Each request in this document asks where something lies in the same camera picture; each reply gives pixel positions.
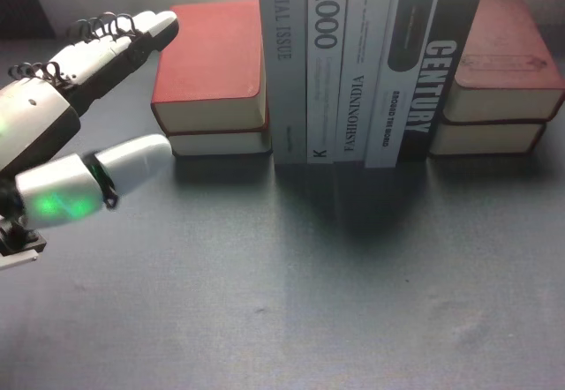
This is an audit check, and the black book CENTURY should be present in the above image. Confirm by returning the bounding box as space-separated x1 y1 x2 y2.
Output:
397 0 485 163

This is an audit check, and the white book AROUND THE WORLD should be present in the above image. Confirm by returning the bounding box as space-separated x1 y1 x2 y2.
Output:
363 0 445 169

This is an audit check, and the white book FASHIONINDIA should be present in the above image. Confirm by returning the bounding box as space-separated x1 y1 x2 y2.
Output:
333 0 405 163

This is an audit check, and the grey table cloth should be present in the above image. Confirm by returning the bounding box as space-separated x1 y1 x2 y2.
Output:
0 39 565 390

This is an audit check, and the white book 1000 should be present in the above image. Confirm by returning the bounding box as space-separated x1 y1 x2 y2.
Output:
305 0 352 165

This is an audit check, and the thick red book gold emblem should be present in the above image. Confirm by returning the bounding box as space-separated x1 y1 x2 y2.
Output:
441 0 565 124

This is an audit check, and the grey book SPECIAL ISSUE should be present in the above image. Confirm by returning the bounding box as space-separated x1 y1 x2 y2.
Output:
255 0 309 165

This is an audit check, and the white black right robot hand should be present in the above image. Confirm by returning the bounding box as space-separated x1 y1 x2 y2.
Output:
0 9 180 231

